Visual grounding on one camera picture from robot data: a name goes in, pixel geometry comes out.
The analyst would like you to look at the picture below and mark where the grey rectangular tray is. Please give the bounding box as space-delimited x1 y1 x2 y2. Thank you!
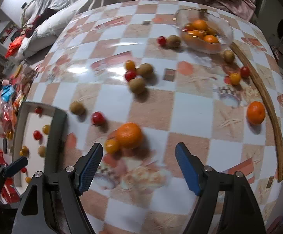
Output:
12 101 68 193

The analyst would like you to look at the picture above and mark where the pile of colourful snack packets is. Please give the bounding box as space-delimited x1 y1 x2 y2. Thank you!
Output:
0 34 35 156

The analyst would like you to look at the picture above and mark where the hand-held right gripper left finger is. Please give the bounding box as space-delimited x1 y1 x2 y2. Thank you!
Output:
11 143 103 234

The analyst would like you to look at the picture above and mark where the long curved wooden stick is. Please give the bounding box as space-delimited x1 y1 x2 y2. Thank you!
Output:
230 43 283 183

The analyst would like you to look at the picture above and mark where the white duvet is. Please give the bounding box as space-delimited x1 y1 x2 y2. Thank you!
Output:
17 0 132 59

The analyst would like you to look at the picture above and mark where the clear glass bowl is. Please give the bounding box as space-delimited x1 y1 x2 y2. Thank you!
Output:
176 8 234 54

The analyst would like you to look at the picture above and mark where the orange mandarin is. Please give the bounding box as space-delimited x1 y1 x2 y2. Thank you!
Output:
193 19 208 32
117 123 143 149
247 102 266 125
203 35 219 45

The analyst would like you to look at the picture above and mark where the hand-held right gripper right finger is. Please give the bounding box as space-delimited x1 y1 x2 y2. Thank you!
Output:
175 143 267 234

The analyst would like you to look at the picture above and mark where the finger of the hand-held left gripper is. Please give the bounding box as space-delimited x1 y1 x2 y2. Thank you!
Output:
3 156 28 177

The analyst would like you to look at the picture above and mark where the checkered vinyl tablecloth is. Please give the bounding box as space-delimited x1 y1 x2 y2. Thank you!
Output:
26 0 283 234

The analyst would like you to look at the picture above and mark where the dark red clothing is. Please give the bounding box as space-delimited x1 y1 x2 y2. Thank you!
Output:
22 8 57 38

